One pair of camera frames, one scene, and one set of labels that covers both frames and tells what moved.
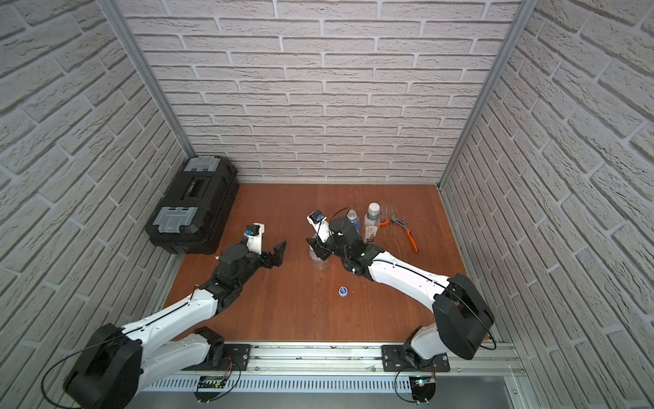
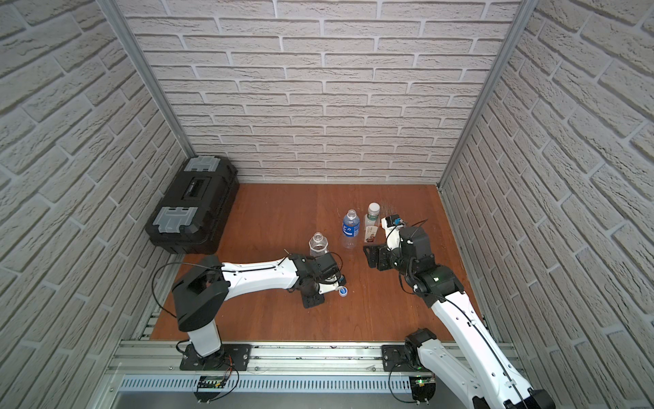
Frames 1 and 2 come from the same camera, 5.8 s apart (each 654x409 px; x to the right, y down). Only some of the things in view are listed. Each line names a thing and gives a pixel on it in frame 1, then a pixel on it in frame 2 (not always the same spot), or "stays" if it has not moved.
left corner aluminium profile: [130, 40] stays
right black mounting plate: [394, 359] stays
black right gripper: [318, 247] → [377, 252]
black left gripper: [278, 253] → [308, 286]
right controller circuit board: [422, 387] stays
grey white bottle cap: [374, 209] stays
